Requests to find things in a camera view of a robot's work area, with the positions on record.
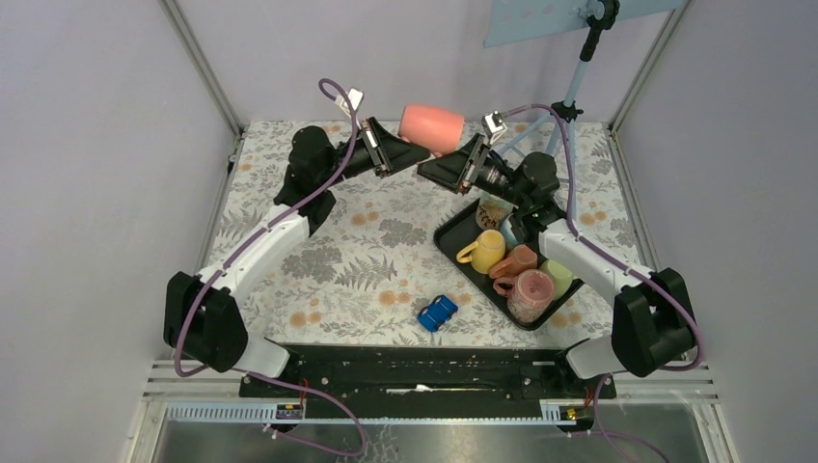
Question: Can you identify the beige patterned tall mug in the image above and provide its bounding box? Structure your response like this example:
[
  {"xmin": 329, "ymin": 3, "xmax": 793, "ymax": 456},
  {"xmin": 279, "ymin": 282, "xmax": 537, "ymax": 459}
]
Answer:
[{"xmin": 475, "ymin": 194, "xmax": 514, "ymax": 231}]

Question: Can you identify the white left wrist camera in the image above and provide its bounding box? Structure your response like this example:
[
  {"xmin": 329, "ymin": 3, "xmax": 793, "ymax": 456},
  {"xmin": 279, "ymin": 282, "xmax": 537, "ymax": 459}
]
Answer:
[{"xmin": 335, "ymin": 88, "xmax": 365, "ymax": 119}]

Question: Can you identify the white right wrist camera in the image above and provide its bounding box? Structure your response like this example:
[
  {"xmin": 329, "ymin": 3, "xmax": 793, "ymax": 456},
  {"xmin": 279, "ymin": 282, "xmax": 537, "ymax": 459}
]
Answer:
[{"xmin": 480, "ymin": 111, "xmax": 508, "ymax": 146}]

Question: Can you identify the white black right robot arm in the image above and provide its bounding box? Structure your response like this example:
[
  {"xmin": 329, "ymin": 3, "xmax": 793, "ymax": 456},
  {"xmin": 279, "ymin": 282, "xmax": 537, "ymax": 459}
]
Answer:
[{"xmin": 417, "ymin": 135, "xmax": 699, "ymax": 397}]

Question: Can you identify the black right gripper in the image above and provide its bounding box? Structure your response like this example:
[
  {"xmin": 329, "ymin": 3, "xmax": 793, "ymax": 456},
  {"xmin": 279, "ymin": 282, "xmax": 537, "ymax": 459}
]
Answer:
[{"xmin": 417, "ymin": 133, "xmax": 529, "ymax": 209}]

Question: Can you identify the white slotted cable duct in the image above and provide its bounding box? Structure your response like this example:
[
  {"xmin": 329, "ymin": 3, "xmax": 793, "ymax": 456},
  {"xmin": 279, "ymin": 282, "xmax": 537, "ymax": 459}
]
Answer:
[{"xmin": 167, "ymin": 396, "xmax": 593, "ymax": 425}]

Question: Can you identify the light green mug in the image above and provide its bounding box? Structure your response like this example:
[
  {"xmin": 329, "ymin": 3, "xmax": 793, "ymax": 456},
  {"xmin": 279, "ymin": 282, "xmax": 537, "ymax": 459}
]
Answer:
[{"xmin": 539, "ymin": 259, "xmax": 575, "ymax": 300}]

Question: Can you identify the large pink speckled mug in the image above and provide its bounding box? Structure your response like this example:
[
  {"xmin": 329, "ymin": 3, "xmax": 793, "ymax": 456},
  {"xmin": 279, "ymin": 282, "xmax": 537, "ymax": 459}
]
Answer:
[{"xmin": 493, "ymin": 269, "xmax": 556, "ymax": 323}]

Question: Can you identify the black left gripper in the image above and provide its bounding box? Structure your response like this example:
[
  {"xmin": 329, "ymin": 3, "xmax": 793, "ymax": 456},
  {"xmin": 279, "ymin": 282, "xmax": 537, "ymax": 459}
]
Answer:
[{"xmin": 320, "ymin": 117, "xmax": 431, "ymax": 189}]

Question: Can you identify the yellow ceramic mug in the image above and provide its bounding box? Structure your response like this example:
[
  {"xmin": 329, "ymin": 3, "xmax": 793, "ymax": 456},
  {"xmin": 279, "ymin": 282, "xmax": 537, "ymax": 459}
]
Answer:
[{"xmin": 456, "ymin": 230, "xmax": 505, "ymax": 275}]

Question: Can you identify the terracotta floral mug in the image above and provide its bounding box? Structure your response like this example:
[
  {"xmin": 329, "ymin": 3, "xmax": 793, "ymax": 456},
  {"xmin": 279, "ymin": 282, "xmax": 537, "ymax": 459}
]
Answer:
[{"xmin": 488, "ymin": 244, "xmax": 538, "ymax": 280}]

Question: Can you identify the light blue perforated board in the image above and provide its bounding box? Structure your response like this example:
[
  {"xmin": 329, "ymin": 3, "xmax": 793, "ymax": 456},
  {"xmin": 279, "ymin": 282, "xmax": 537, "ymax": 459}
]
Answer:
[{"xmin": 483, "ymin": 0, "xmax": 682, "ymax": 48}]

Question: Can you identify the blue toy car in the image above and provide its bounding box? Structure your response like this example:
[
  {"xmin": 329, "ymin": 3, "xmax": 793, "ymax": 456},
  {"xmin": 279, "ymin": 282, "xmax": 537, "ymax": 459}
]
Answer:
[{"xmin": 417, "ymin": 294, "xmax": 459, "ymax": 333}]

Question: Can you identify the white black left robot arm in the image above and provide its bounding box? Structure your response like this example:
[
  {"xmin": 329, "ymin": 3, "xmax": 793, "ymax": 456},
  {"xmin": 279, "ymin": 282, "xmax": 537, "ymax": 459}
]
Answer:
[{"xmin": 163, "ymin": 118, "xmax": 430, "ymax": 396}]

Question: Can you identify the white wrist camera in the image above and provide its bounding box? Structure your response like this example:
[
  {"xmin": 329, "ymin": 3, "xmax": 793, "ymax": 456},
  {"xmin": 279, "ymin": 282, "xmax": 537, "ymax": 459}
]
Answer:
[
  {"xmin": 480, "ymin": 111, "xmax": 508, "ymax": 146},
  {"xmin": 335, "ymin": 88, "xmax": 365, "ymax": 119}
]

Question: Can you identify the pink ceramic mug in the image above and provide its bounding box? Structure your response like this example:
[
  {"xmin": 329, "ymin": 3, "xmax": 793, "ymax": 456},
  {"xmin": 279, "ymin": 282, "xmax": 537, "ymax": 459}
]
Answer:
[{"xmin": 397, "ymin": 104, "xmax": 465, "ymax": 155}]

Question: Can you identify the black plastic tray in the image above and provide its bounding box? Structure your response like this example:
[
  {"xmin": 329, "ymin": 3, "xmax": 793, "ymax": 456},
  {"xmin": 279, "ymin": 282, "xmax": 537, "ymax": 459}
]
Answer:
[{"xmin": 432, "ymin": 198, "xmax": 584, "ymax": 332}]

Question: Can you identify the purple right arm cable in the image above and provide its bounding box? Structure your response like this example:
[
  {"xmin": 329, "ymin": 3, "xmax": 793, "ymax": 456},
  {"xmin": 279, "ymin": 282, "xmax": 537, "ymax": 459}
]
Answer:
[{"xmin": 501, "ymin": 103, "xmax": 704, "ymax": 463}]

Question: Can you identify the floral patterned table mat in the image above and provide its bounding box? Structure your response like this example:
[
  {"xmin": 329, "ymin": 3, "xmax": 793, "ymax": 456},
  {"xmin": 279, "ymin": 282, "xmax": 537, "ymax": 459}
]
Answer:
[{"xmin": 208, "ymin": 121, "xmax": 642, "ymax": 348}]

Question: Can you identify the light blue tripod stand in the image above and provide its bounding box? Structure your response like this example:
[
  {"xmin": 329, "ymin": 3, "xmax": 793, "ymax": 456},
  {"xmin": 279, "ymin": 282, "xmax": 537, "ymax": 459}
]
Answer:
[{"xmin": 495, "ymin": 0, "xmax": 622, "ymax": 222}]

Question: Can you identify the light blue mug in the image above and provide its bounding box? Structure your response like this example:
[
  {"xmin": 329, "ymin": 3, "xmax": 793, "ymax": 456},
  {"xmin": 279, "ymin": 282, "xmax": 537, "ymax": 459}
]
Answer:
[{"xmin": 500, "ymin": 214, "xmax": 527, "ymax": 251}]

